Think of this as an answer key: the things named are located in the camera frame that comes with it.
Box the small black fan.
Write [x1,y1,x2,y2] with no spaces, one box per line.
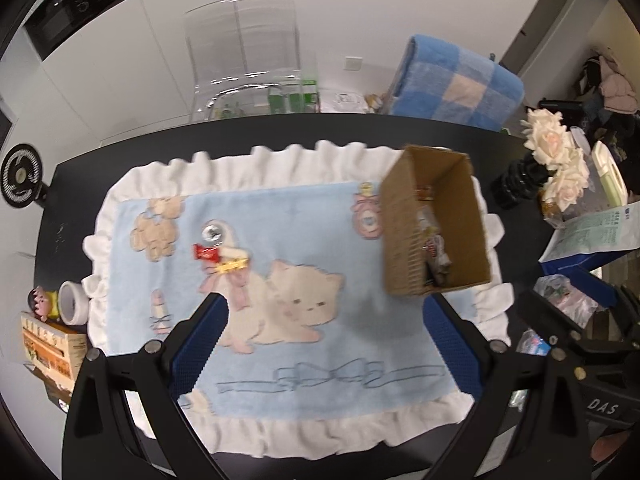
[0,143,51,208]

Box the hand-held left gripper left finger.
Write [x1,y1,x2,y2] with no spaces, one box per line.
[60,292,231,480]

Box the black microwave oven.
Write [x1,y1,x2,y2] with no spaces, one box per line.
[25,0,146,61]

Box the blue checkered folded blanket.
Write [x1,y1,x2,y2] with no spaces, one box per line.
[387,35,525,131]

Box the cream artificial rose bouquet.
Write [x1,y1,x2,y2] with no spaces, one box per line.
[520,108,591,213]

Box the white crumpled bag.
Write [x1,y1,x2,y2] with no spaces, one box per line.
[322,91,386,113]

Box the white tape roll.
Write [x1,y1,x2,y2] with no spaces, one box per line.
[57,281,91,326]

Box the pink garment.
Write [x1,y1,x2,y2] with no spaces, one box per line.
[597,55,640,113]

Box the white blue paper bag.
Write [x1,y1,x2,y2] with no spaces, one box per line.
[539,202,640,286]

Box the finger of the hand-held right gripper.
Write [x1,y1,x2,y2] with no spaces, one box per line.
[515,287,593,348]

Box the white green tissue pack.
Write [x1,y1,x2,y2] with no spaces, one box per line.
[590,141,628,208]

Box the small cartoon figurine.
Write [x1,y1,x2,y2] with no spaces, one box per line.
[27,286,61,322]

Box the brown wicker basket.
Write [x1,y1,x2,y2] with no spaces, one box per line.
[380,144,493,297]

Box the transparent plastic chair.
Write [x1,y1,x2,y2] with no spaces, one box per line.
[182,0,321,123]

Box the yellow printed cardboard box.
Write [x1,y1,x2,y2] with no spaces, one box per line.
[20,311,90,391]

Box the black ribbed tripod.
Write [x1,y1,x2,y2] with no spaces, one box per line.
[492,157,548,209]

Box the blue plastic packet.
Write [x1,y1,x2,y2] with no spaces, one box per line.
[515,330,551,356]

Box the clear plastic bag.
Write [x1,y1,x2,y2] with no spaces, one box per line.
[532,274,601,328]

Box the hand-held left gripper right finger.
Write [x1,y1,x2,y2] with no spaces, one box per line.
[421,292,583,480]

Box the black desktop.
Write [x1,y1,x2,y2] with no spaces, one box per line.
[0,112,640,480]

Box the blue printed blanket white frill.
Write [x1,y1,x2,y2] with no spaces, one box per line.
[82,140,516,461]

